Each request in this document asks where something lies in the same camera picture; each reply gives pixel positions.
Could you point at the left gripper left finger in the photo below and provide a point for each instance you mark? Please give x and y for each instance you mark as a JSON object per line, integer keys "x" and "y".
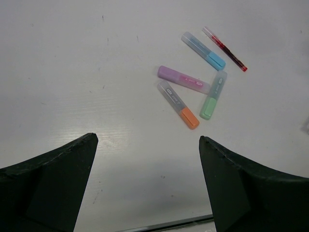
{"x": 44, "y": 193}

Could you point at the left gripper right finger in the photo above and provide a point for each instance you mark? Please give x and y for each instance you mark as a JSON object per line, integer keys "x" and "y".
{"x": 246, "y": 196}

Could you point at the orange highlighter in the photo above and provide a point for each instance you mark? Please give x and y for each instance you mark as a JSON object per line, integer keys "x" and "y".
{"x": 178, "y": 105}

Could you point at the red gel pen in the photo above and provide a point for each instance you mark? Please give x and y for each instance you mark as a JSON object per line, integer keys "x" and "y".
{"x": 224, "y": 48}

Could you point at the clear plastic organizer tray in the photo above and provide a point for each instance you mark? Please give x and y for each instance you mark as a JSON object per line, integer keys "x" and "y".
{"x": 305, "y": 126}

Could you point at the green highlighter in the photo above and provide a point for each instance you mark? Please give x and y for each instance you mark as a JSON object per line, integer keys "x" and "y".
{"x": 213, "y": 95}

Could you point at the blue highlighter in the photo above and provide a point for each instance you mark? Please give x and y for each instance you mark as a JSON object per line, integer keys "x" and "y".
{"x": 209, "y": 56}

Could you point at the purple highlighter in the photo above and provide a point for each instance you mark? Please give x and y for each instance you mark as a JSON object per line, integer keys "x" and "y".
{"x": 183, "y": 80}

